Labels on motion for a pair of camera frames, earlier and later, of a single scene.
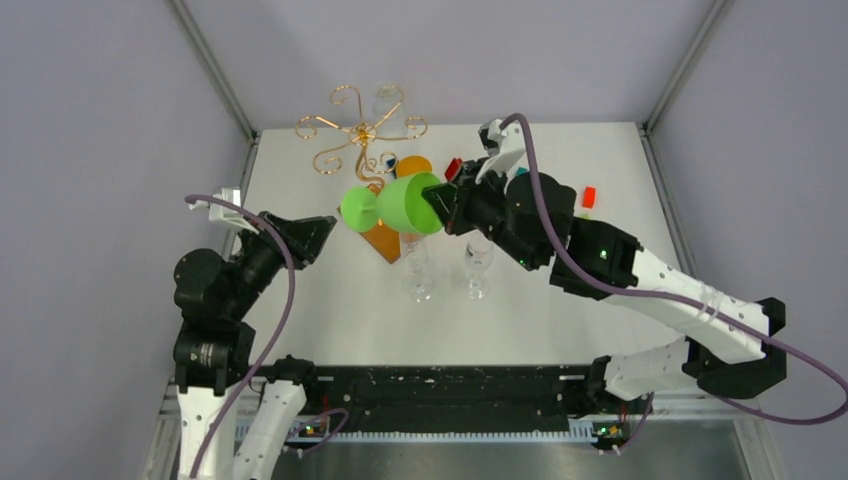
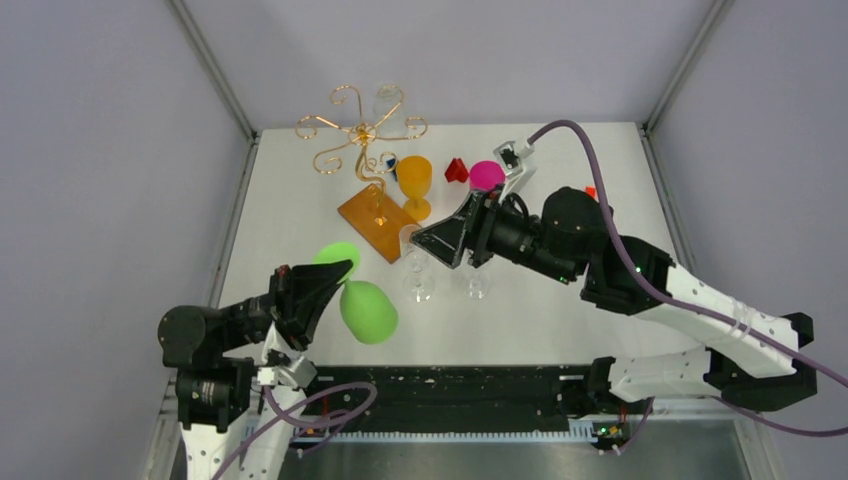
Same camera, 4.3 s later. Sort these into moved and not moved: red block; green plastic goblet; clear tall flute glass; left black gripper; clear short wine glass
Moved: left black gripper; green plastic goblet
Not moved: clear tall flute glass; red block; clear short wine glass
